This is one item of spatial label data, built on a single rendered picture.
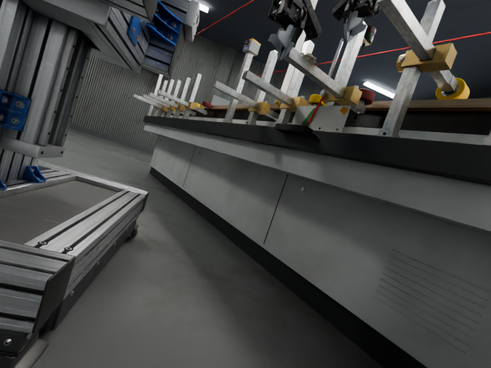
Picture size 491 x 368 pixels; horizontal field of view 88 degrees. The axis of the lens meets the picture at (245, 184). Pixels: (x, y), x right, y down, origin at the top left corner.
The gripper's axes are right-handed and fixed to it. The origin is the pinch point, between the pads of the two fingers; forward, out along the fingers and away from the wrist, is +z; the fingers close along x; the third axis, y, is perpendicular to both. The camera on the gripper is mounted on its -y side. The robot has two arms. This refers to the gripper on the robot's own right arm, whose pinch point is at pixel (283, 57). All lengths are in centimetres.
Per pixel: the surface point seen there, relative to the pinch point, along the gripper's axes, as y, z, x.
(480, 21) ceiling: -376, -266, -102
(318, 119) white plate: -29.3, 8.1, -6.2
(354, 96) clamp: -30.4, -1.2, 5.1
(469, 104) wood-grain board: -49, -6, 32
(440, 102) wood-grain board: -49, -6, 25
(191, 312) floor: 2, 83, 0
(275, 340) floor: -20, 83, 16
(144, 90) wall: -95, -75, -701
